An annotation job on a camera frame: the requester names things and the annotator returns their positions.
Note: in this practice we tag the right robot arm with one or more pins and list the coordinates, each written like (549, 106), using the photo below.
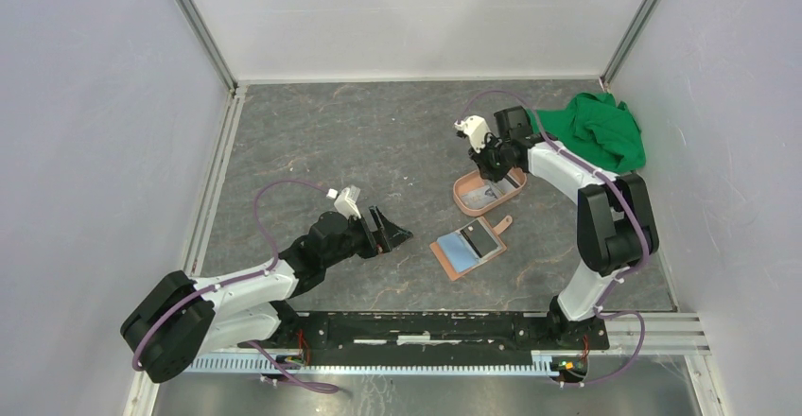
(616, 232)

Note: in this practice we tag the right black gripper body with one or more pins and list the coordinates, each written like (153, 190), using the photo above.
(493, 160)

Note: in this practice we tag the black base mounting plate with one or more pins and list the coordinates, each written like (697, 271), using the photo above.
(440, 338)

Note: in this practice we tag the pink oval tray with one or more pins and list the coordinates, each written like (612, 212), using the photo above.
(506, 189)

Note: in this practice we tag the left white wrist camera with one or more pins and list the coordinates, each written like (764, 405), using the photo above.
(345, 201)

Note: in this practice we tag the tan leather card holder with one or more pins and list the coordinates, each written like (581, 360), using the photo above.
(455, 256)

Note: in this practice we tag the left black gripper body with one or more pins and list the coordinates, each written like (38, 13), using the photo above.
(360, 240)

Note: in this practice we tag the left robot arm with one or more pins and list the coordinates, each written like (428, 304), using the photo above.
(182, 317)

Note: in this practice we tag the black card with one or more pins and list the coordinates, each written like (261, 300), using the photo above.
(480, 238)

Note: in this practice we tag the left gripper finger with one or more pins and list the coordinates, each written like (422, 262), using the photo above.
(386, 229)
(388, 242)

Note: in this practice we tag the green cloth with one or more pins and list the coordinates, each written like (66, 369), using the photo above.
(599, 129)

